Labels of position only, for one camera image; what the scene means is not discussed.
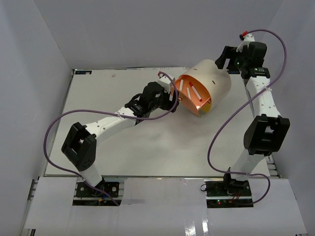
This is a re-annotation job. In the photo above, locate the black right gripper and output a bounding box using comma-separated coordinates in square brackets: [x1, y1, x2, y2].
[215, 46, 249, 72]

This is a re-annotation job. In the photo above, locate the green cap white marker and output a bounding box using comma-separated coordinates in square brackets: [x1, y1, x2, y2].
[179, 79, 184, 91]

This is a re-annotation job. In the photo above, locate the pink top drawer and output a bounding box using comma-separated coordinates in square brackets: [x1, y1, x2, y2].
[175, 75, 211, 117]

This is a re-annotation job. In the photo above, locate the red cap marker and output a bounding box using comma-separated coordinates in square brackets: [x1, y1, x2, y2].
[189, 82, 202, 102]

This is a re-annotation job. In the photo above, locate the yellow drawer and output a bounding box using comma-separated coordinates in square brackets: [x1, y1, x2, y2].
[199, 102, 212, 118]

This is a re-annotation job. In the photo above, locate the white pen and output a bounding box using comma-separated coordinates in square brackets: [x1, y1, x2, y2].
[186, 87, 191, 99]

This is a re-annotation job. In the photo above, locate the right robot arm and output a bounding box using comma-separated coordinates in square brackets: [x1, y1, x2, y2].
[215, 42, 290, 196]

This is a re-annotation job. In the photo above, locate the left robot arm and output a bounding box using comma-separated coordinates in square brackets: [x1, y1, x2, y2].
[61, 80, 179, 196]

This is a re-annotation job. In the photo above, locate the dark XDOF logo sticker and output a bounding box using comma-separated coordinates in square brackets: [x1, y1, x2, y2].
[227, 70, 240, 74]

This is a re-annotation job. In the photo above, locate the cream round drawer cabinet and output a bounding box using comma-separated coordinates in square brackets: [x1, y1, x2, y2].
[183, 59, 231, 111]

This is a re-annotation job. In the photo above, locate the left XDOF logo sticker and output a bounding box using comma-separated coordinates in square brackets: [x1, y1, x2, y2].
[75, 70, 92, 75]

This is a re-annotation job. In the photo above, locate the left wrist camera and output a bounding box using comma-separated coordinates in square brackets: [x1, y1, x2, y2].
[157, 71, 175, 93]

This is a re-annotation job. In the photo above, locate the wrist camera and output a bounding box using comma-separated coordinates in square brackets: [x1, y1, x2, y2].
[236, 31, 255, 53]
[157, 71, 175, 93]

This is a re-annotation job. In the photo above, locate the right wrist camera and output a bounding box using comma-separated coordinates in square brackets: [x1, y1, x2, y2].
[236, 31, 255, 53]

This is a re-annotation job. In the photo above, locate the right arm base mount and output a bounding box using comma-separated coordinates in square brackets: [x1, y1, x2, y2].
[200, 178, 253, 209]

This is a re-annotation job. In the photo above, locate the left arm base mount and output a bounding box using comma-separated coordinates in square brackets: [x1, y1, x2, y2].
[72, 178, 125, 207]

